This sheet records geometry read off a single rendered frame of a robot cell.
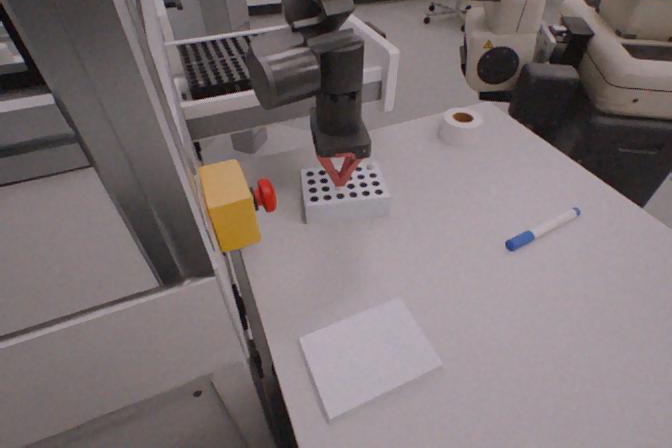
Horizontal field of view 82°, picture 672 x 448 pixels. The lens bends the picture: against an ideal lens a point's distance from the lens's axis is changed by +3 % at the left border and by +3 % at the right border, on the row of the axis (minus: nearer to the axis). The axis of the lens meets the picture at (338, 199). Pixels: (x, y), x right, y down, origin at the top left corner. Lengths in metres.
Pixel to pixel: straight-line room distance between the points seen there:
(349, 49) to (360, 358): 0.32
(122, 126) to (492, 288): 0.44
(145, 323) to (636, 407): 0.46
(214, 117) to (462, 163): 0.41
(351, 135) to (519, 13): 0.73
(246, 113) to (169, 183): 0.39
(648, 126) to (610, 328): 0.69
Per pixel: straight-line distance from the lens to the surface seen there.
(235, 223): 0.41
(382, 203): 0.56
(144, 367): 0.38
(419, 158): 0.69
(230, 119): 0.61
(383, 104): 0.69
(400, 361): 0.44
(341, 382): 0.42
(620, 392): 0.52
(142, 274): 0.29
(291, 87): 0.41
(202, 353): 0.38
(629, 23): 1.21
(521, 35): 1.14
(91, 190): 0.24
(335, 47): 0.43
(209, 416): 0.54
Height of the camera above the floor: 1.17
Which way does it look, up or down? 43 degrees down
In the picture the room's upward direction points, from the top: straight up
